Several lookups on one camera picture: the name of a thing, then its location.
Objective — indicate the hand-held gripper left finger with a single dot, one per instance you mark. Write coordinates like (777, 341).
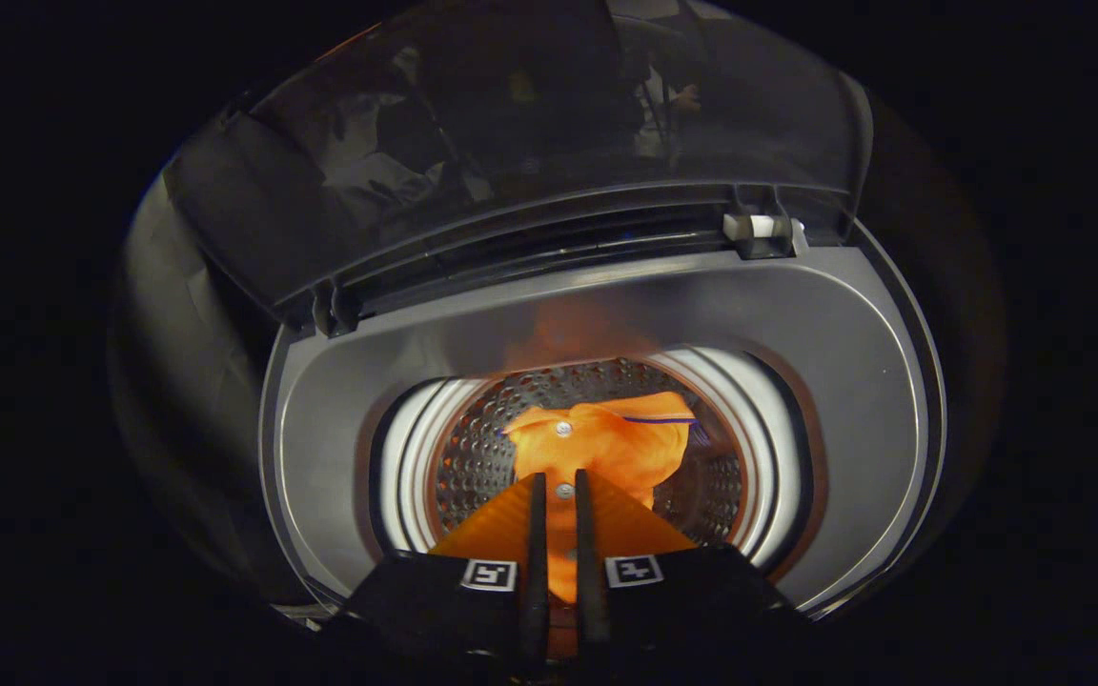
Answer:
(538, 572)

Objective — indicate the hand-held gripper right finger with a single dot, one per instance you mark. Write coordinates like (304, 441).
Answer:
(587, 572)

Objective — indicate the yellow polo shirt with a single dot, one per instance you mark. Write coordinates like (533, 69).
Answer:
(606, 448)

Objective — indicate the grey washing machine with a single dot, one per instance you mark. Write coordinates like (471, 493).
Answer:
(339, 429)

